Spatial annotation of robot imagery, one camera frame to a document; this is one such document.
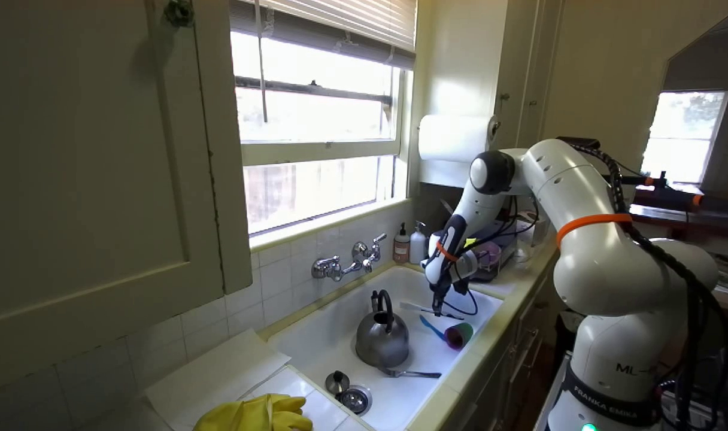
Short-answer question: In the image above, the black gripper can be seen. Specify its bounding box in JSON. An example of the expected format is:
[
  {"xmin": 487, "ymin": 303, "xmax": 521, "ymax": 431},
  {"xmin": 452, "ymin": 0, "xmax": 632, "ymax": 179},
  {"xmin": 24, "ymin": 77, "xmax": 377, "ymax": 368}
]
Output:
[{"xmin": 430, "ymin": 273, "xmax": 458, "ymax": 318}]

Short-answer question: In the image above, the stainless steel kettle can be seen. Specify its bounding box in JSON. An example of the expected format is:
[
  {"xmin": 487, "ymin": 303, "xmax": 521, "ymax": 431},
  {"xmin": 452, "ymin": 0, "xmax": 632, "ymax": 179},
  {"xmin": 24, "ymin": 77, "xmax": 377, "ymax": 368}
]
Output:
[{"xmin": 354, "ymin": 288, "xmax": 412, "ymax": 371}]

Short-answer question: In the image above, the blue plastic utensil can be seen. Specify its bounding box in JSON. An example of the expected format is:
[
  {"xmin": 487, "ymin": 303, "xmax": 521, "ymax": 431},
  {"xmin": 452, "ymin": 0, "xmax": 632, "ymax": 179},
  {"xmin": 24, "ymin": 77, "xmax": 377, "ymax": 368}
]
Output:
[{"xmin": 418, "ymin": 314, "xmax": 452, "ymax": 344}]

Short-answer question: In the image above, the green and purple cup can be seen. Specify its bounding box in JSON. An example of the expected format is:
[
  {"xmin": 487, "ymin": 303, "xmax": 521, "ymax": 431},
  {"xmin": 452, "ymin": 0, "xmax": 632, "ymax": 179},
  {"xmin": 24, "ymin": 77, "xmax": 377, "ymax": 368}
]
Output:
[{"xmin": 445, "ymin": 320, "xmax": 477, "ymax": 352}]

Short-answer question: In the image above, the metal fork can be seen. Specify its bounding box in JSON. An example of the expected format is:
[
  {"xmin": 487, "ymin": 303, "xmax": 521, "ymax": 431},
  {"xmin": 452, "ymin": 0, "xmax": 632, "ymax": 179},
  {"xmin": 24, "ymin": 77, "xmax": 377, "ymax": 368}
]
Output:
[{"xmin": 382, "ymin": 363, "xmax": 445, "ymax": 380}]

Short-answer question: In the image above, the dark soap pump bottle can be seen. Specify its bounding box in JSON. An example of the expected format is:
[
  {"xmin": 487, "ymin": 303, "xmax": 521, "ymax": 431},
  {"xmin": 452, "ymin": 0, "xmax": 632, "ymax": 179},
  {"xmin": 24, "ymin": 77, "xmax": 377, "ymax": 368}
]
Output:
[{"xmin": 391, "ymin": 221, "xmax": 415, "ymax": 267}]

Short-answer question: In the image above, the purple bowl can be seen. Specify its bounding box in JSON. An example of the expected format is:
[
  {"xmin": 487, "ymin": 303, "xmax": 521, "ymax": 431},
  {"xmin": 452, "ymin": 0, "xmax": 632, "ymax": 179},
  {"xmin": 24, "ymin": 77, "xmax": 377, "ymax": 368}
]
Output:
[{"xmin": 477, "ymin": 238, "xmax": 509, "ymax": 270}]

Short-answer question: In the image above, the dark dish rack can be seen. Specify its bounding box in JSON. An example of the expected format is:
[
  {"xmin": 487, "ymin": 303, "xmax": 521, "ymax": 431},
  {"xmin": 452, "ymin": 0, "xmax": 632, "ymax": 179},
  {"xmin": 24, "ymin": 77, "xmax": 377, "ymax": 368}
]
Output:
[{"xmin": 458, "ymin": 212, "xmax": 521, "ymax": 282}]

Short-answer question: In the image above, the cream lower cabinet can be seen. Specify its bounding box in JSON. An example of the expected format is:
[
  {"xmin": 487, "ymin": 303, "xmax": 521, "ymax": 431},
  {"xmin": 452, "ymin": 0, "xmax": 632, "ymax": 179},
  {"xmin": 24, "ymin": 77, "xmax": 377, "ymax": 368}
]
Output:
[{"xmin": 451, "ymin": 260, "xmax": 578, "ymax": 431}]

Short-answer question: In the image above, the cream cabinet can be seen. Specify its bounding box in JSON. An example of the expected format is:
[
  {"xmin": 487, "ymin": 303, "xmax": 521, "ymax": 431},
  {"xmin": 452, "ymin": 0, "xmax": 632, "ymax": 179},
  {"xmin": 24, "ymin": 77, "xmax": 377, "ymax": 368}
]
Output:
[
  {"xmin": 0, "ymin": 0, "xmax": 255, "ymax": 392},
  {"xmin": 451, "ymin": 260, "xmax": 578, "ymax": 431}
]

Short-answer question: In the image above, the white ceramic sink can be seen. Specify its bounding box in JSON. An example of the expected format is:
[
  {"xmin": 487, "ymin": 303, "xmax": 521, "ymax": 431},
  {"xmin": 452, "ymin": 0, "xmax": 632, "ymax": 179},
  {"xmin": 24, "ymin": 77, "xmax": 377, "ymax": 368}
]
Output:
[{"xmin": 266, "ymin": 262, "xmax": 506, "ymax": 431}]

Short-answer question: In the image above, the round sink drain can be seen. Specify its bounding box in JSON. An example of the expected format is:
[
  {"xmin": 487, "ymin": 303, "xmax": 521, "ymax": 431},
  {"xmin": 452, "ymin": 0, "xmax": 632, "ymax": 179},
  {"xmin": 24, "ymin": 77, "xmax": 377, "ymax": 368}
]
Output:
[{"xmin": 335, "ymin": 385, "xmax": 375, "ymax": 417}]

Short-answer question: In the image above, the metal sink stopper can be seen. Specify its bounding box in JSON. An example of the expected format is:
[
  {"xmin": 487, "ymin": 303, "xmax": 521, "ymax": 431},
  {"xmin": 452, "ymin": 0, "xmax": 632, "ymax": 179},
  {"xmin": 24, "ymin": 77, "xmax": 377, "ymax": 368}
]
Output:
[{"xmin": 324, "ymin": 368, "xmax": 352, "ymax": 397}]

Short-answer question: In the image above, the large kitchen window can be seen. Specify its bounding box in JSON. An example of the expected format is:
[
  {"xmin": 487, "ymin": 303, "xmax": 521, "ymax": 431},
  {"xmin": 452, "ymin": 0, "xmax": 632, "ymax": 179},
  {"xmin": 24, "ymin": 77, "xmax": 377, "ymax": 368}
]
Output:
[{"xmin": 228, "ymin": 0, "xmax": 422, "ymax": 241}]

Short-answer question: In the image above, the small bright window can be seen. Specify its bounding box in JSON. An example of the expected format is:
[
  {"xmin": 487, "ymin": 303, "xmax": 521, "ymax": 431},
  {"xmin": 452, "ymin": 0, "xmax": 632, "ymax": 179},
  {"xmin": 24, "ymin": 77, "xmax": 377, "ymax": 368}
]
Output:
[{"xmin": 638, "ymin": 89, "xmax": 728, "ymax": 187}]

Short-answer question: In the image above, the cream window blind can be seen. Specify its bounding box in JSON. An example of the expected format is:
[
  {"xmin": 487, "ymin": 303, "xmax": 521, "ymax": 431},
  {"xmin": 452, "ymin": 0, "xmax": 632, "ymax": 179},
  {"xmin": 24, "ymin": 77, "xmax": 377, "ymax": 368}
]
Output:
[{"xmin": 255, "ymin": 0, "xmax": 422, "ymax": 55}]

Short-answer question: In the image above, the cream upper cabinet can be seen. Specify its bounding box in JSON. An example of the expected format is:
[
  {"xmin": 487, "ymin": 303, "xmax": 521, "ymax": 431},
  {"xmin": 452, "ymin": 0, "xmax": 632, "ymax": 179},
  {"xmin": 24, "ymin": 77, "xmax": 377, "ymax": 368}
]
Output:
[{"xmin": 0, "ymin": 0, "xmax": 255, "ymax": 392}]

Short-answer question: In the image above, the chrome wall faucet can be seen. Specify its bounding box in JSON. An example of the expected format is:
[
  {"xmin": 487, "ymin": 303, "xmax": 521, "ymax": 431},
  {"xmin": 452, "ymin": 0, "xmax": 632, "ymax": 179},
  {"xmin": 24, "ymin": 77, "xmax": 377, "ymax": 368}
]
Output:
[{"xmin": 310, "ymin": 232, "xmax": 392, "ymax": 282}]

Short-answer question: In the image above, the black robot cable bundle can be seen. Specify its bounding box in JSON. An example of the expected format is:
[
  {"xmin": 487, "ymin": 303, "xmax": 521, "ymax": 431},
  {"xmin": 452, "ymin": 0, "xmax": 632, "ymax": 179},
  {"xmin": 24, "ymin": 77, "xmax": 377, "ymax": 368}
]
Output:
[{"xmin": 554, "ymin": 134, "xmax": 728, "ymax": 431}]

